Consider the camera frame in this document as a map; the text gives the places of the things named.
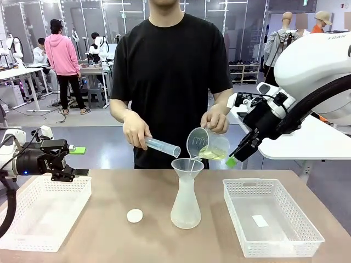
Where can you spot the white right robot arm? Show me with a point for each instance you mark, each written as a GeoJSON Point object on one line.
{"type": "Point", "coordinates": [312, 63]}

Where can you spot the mannequin in grey shirt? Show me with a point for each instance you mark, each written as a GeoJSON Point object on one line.
{"type": "Point", "coordinates": [277, 46]}

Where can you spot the clear plastic graduated cylinder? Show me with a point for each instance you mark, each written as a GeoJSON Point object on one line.
{"type": "Point", "coordinates": [164, 148]}

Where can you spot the white shoe rack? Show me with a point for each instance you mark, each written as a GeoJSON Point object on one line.
{"type": "Point", "coordinates": [245, 74]}

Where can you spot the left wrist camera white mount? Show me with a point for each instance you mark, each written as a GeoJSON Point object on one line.
{"type": "Point", "coordinates": [45, 132]}

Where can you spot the translucent plastic funnel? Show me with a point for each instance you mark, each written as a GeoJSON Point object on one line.
{"type": "Point", "coordinates": [187, 165]}

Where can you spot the clear plastic measuring beaker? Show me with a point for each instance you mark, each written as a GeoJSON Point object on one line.
{"type": "Point", "coordinates": [211, 145]}

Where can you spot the cluttered grey workbench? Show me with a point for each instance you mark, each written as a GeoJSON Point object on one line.
{"type": "Point", "coordinates": [94, 69]}

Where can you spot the person in pink hoodie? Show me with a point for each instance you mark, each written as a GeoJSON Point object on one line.
{"type": "Point", "coordinates": [61, 57]}

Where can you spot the long white table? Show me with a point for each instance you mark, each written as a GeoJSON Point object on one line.
{"type": "Point", "coordinates": [19, 74]}

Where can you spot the person's right forearm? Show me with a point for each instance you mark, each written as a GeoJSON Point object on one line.
{"type": "Point", "coordinates": [120, 111]}

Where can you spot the person's left hand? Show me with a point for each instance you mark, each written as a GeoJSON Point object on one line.
{"type": "Point", "coordinates": [216, 122]}

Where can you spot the figure in blue floral dress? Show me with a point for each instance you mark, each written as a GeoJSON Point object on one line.
{"type": "Point", "coordinates": [301, 24]}

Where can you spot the white round flask cap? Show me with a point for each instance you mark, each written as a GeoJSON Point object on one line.
{"type": "Point", "coordinates": [135, 216]}

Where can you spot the person's left forearm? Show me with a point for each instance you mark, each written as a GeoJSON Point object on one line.
{"type": "Point", "coordinates": [220, 102]}

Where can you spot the white figure with black hair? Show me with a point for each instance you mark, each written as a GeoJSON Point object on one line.
{"type": "Point", "coordinates": [100, 46]}

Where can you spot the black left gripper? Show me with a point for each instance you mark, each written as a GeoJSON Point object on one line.
{"type": "Point", "coordinates": [41, 161]}

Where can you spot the white paper label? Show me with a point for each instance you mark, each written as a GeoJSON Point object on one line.
{"type": "Point", "coordinates": [260, 221]}

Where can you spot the black tripod stand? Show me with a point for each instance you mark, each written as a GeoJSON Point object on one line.
{"type": "Point", "coordinates": [285, 46]}

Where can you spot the grey plastic step stool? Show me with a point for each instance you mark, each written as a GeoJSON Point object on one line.
{"type": "Point", "coordinates": [96, 97]}

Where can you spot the translucent plastic Erlenmeyer flask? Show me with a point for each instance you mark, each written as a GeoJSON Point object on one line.
{"type": "Point", "coordinates": [186, 211]}

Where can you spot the person in black t-shirt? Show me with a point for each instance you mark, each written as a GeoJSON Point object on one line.
{"type": "Point", "coordinates": [170, 68]}

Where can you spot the seated person white shirt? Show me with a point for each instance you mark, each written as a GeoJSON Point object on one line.
{"type": "Point", "coordinates": [39, 56]}

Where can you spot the mannequin orange dress tan cap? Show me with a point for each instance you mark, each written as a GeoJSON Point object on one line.
{"type": "Point", "coordinates": [322, 23]}

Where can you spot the white perforated plastic basket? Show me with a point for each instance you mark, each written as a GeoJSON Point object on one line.
{"type": "Point", "coordinates": [274, 243]}
{"type": "Point", "coordinates": [44, 213]}

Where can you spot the person's right hand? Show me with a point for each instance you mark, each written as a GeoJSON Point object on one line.
{"type": "Point", "coordinates": [137, 131]}

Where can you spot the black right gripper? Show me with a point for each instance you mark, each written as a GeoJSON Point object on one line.
{"type": "Point", "coordinates": [261, 119]}

